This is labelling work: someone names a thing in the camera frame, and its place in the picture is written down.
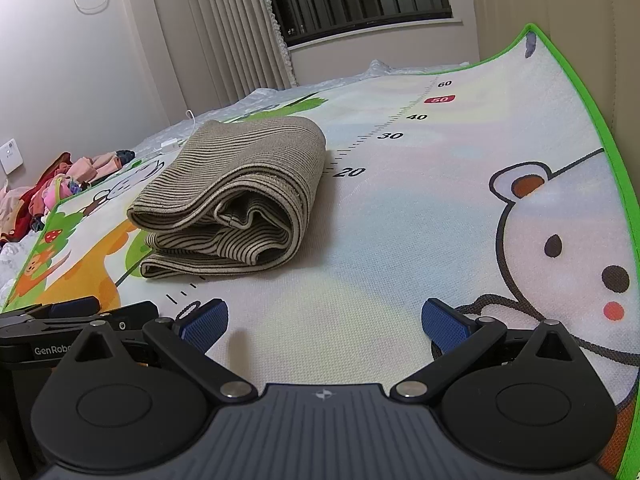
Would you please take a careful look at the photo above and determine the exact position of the cartoon animal printed mat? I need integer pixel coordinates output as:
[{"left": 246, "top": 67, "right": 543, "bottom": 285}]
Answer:
[{"left": 0, "top": 22, "right": 640, "bottom": 480}]

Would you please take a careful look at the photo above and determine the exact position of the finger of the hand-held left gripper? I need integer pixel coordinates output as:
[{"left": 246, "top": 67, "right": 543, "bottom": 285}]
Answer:
[
  {"left": 95, "top": 301, "right": 158, "bottom": 334},
  {"left": 0, "top": 296, "right": 101, "bottom": 328}
]

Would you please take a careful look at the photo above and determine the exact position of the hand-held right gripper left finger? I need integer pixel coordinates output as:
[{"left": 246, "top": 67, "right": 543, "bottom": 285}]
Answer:
[{"left": 74, "top": 297, "right": 256, "bottom": 401}]

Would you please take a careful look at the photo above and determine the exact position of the beige pleated curtain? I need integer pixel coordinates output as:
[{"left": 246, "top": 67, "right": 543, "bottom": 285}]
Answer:
[{"left": 145, "top": 0, "right": 298, "bottom": 121}]

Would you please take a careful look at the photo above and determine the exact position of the white wall socket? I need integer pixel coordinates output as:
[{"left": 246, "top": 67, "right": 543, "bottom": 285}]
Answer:
[{"left": 0, "top": 137, "right": 23, "bottom": 176}]

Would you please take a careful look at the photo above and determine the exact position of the beige striped knit garment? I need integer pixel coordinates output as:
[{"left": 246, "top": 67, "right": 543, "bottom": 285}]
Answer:
[{"left": 127, "top": 116, "right": 328, "bottom": 281}]

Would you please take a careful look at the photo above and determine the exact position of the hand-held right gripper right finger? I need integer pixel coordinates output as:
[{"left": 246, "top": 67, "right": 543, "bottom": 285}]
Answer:
[{"left": 389, "top": 297, "right": 581, "bottom": 401}]

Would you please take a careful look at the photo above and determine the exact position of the white charger with cable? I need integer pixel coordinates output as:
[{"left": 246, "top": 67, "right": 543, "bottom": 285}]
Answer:
[{"left": 159, "top": 109, "right": 197, "bottom": 152}]

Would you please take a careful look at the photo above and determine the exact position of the pile of pink clothes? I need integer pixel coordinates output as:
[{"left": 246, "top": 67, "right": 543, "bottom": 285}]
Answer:
[{"left": 0, "top": 149, "right": 136, "bottom": 246}]

